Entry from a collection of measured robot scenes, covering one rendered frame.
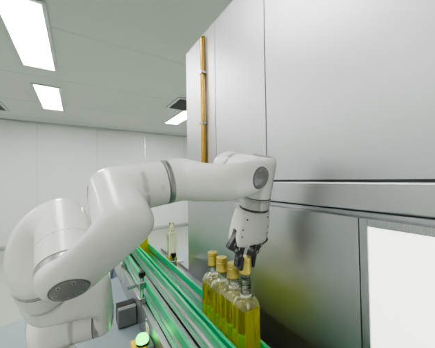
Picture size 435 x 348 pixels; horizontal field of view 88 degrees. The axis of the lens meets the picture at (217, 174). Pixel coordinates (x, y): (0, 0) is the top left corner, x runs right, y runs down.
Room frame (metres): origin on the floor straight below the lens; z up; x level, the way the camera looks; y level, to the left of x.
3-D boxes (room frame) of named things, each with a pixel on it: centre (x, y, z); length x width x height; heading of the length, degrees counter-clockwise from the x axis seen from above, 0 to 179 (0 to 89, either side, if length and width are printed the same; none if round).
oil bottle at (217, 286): (0.71, -0.01, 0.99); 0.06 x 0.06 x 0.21; 32
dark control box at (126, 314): (1.05, 0.43, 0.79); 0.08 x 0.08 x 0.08; 32
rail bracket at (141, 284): (0.97, 0.35, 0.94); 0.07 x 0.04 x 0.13; 122
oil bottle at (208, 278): (0.76, 0.02, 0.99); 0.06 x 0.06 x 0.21; 33
